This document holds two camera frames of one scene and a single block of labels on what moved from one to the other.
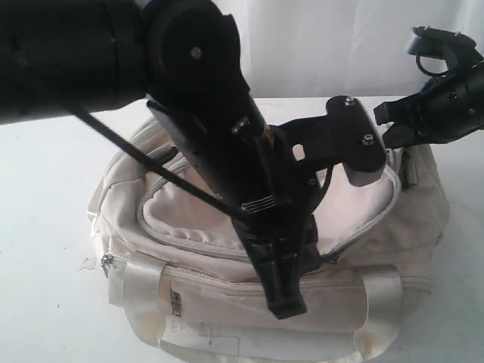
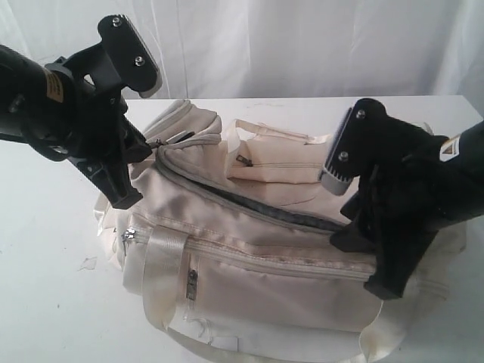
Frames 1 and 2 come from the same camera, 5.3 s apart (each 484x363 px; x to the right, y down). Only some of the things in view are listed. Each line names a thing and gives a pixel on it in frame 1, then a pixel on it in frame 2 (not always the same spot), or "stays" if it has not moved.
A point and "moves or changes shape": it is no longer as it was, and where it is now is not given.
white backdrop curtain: [342, 48] stays
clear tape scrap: [89, 263] stays
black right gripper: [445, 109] → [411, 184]
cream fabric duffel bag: [177, 274] moves or changes shape
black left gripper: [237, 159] → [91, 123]
